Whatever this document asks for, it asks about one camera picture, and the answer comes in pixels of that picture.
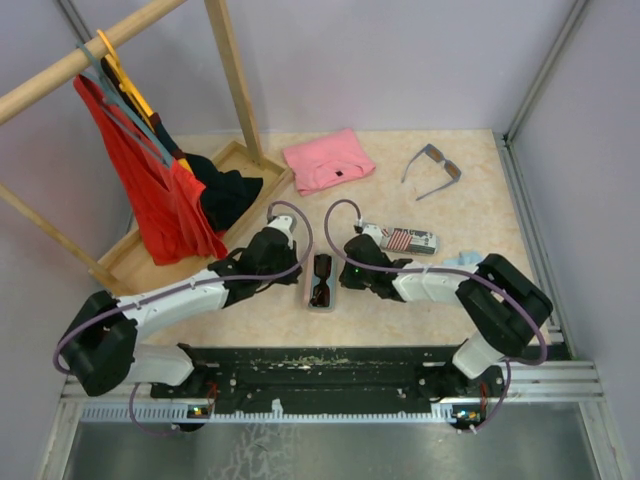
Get tortoiseshell brown sunglasses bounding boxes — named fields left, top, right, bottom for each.
left=309, top=253, right=333, bottom=309

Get pink glasses case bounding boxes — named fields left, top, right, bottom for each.
left=302, top=244, right=339, bottom=313

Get flag newspaper print glasses case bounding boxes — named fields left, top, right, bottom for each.
left=380, top=227, right=439, bottom=255

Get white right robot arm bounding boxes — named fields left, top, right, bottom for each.
left=339, top=234, right=553, bottom=396

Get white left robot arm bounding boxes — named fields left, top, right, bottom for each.
left=54, top=215, right=302, bottom=397

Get dark navy garment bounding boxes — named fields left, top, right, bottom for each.
left=99, top=57, right=265, bottom=234

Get folded pink shirt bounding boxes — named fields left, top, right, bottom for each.
left=283, top=128, right=376, bottom=197

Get red hanging shirt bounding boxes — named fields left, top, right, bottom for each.
left=73, top=75, right=228, bottom=266

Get grey blue hanger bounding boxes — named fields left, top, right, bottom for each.
left=76, top=42, right=174, bottom=167

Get yellow hanger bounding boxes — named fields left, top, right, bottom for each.
left=96, top=29, right=193, bottom=173

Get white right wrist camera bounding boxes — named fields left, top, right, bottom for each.
left=354, top=219, right=384, bottom=246

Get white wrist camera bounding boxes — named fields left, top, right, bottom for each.
left=267, top=215, right=297, bottom=248
left=354, top=219, right=384, bottom=246

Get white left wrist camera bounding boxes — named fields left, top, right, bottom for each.
left=267, top=215, right=297, bottom=248

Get grey blue frame sunglasses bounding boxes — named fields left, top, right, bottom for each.
left=401, top=143, right=463, bottom=201

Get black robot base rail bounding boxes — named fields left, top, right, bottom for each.
left=151, top=347, right=510, bottom=430

